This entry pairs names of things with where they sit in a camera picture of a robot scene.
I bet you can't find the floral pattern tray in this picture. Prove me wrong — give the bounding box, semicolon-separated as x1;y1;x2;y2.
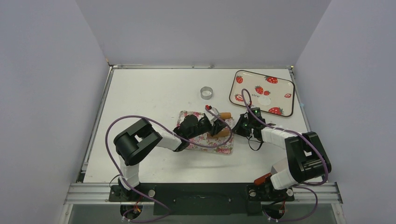
173;111;233;154

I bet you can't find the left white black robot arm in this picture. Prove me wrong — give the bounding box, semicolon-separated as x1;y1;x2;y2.
113;114;231;201

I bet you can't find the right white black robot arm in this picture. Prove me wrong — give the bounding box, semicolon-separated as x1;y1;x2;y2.
232;108;332;199

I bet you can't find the flat round dumpling wrapper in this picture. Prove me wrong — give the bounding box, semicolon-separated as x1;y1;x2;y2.
258;95;271;106

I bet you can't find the strawberry pattern tray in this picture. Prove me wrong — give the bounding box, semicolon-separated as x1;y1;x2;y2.
229;70;295;117

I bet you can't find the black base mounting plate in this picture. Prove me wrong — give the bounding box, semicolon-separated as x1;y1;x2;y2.
108;183;295;217

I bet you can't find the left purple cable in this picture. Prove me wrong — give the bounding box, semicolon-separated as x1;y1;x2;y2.
105;106;234;224

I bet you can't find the purple cable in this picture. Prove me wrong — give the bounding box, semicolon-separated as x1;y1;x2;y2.
241;89;330;223
105;106;234;224

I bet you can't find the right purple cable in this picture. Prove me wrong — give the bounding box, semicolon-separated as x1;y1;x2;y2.
241;89;330;223

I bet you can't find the aluminium front rail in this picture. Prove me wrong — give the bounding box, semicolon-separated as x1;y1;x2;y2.
64;182;343;205

